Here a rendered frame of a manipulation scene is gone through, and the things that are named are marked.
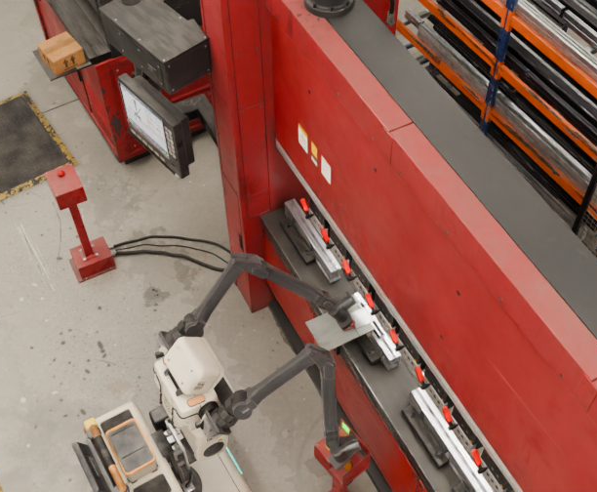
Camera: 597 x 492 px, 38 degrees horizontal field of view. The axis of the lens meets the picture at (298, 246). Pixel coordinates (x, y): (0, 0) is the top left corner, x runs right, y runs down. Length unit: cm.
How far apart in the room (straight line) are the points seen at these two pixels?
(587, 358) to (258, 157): 219
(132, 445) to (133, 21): 185
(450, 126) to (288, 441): 238
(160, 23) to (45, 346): 220
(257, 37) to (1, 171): 296
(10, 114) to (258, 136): 290
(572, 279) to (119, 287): 338
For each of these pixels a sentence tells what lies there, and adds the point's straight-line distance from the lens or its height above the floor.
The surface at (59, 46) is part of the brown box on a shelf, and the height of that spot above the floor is 111.
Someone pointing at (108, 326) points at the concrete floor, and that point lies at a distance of 530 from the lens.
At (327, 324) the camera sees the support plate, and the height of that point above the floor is 100.
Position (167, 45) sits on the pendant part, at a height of 195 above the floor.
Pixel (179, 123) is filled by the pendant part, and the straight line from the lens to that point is 401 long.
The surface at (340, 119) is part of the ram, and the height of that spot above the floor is 205.
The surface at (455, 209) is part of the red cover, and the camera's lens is 274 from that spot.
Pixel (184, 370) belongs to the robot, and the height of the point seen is 135.
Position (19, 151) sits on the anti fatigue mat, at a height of 2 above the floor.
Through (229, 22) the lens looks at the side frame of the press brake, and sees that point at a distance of 363.
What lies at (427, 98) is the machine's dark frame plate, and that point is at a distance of 307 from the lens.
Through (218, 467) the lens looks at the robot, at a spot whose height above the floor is 28.
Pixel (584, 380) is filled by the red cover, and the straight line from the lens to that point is 251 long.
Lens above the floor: 438
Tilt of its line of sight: 53 degrees down
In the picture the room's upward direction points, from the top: 1 degrees counter-clockwise
